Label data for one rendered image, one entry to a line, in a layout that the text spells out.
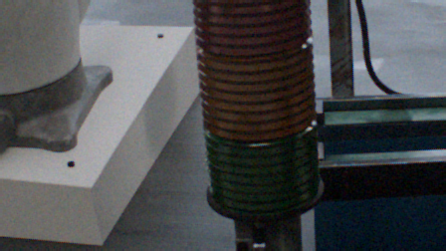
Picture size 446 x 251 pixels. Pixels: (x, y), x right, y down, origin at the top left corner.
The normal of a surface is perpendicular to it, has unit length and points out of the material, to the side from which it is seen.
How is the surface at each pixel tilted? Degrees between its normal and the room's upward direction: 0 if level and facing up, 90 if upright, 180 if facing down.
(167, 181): 0
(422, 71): 0
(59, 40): 96
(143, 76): 4
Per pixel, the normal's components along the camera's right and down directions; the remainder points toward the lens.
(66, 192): -0.19, 0.41
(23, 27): 0.49, 0.40
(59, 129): 0.07, -0.78
